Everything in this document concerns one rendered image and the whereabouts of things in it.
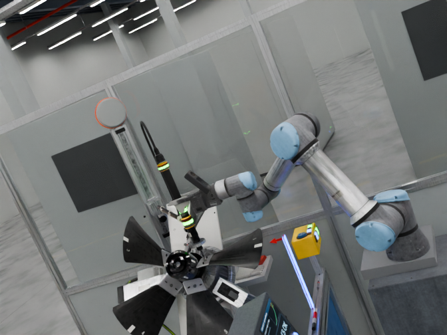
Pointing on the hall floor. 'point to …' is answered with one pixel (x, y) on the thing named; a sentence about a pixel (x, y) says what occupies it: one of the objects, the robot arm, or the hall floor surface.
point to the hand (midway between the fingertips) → (171, 201)
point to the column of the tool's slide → (140, 181)
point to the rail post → (339, 311)
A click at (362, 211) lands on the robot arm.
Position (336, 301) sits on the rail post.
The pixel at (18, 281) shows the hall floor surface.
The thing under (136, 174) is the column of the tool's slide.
